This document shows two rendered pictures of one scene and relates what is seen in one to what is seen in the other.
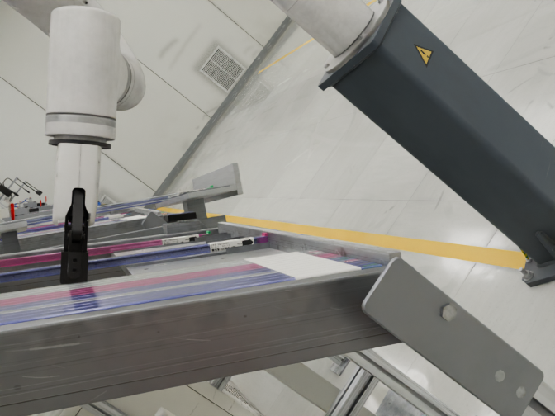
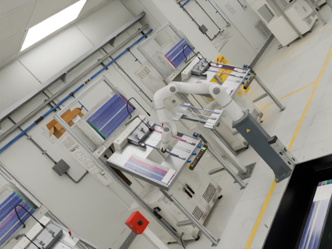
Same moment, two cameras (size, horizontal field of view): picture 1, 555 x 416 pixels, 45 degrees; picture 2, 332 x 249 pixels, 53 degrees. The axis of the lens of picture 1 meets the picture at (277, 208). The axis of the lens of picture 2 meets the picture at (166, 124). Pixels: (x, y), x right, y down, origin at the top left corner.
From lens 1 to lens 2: 2.88 m
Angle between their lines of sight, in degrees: 60
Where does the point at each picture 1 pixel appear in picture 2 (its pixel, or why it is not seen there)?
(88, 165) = (163, 145)
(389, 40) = (238, 126)
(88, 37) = (164, 135)
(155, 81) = not seen: outside the picture
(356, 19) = (235, 118)
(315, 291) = (159, 184)
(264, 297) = (155, 182)
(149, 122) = not seen: outside the picture
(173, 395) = (225, 130)
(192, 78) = not seen: outside the picture
